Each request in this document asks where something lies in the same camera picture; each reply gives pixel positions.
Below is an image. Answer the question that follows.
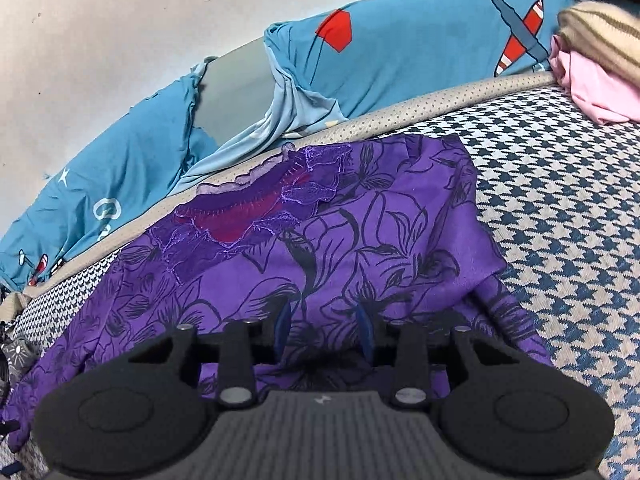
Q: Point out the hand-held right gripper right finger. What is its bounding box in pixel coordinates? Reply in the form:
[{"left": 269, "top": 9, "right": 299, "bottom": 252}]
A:
[{"left": 353, "top": 301, "right": 513, "bottom": 409}]

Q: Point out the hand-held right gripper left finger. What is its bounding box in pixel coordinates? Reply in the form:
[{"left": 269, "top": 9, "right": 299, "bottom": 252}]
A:
[{"left": 127, "top": 301, "right": 295, "bottom": 409}]

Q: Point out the purple floral shirt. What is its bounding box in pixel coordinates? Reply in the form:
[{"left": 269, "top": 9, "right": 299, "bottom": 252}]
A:
[{"left": 0, "top": 135, "right": 556, "bottom": 456}]

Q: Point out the blue pillow with white script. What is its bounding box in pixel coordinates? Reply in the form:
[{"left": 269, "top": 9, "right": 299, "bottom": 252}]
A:
[{"left": 0, "top": 62, "right": 221, "bottom": 291}]

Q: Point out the grey padded panel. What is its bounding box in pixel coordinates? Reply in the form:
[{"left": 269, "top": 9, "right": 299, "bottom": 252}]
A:
[{"left": 192, "top": 40, "right": 281, "bottom": 148}]

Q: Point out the grey patterned folded cloth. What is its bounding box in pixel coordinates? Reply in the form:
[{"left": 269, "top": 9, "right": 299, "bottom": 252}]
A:
[{"left": 0, "top": 337, "right": 33, "bottom": 401}]

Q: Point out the blue pillow with red pentagon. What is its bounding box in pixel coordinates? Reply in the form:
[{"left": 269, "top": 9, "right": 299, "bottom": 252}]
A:
[{"left": 170, "top": 0, "right": 576, "bottom": 196}]

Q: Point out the pink cloth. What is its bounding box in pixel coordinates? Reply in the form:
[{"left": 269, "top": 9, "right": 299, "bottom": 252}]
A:
[{"left": 548, "top": 35, "right": 640, "bottom": 126}]

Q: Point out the beige striped knit cloth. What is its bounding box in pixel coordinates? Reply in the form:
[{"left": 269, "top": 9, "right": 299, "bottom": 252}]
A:
[{"left": 556, "top": 1, "right": 640, "bottom": 81}]

